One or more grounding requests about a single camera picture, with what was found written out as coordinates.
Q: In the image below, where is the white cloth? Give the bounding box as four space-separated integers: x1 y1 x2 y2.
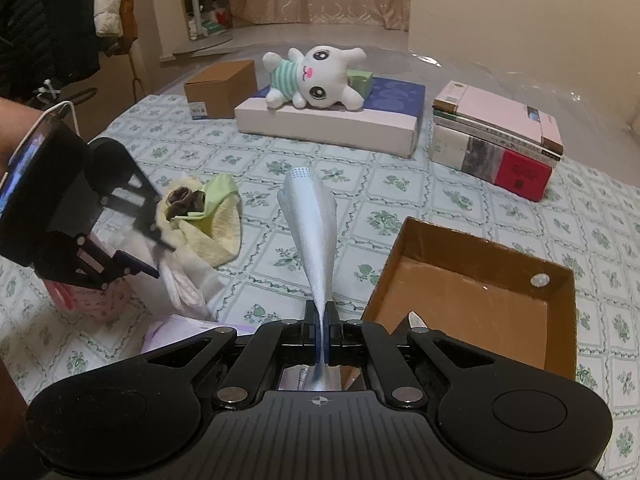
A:
95 227 222 322

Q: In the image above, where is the light blue face mask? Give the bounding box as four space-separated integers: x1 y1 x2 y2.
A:
277 165 342 392

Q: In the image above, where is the thin black-spined book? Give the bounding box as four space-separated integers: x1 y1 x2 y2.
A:
433 114 563 163

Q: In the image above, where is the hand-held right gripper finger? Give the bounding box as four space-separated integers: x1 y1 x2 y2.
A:
144 302 327 407
325 302 502 407

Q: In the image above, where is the floral green white tablecloth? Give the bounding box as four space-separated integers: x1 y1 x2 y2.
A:
0 92 640 463

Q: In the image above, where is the small green box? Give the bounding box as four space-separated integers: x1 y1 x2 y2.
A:
347 69 376 97

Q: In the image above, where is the pink book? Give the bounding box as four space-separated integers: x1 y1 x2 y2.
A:
432 80 564 155

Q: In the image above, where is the purple tissue pack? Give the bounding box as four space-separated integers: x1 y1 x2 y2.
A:
140 314 262 357

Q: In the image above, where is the brown hair tie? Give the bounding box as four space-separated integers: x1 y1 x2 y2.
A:
165 186 207 220

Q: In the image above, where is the white cable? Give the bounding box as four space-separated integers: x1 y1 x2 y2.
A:
7 102 82 181

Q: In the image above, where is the small closed cardboard box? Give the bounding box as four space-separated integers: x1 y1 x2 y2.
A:
183 60 258 121

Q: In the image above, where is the person's left forearm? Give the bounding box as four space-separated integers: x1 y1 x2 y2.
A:
0 97 51 173

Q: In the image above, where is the orange brown jacket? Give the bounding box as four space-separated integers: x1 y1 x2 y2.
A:
117 0 139 52

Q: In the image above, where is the pale yellow towel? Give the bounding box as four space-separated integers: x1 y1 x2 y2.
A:
155 174 244 267

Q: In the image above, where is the light green cloth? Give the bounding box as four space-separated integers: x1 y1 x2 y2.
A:
192 174 241 221

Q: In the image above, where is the thin green-edged book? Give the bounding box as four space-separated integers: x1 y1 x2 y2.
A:
432 106 546 147

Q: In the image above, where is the black puffer jacket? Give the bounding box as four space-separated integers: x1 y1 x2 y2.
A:
0 0 102 107

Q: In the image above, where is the white box blue top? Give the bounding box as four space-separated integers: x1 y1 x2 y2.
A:
234 76 427 159

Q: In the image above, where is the white plush toy striped shirt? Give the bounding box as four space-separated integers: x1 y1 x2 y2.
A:
262 46 368 111

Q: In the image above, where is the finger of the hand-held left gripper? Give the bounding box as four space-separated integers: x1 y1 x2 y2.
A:
34 234 161 292
97 157 177 252

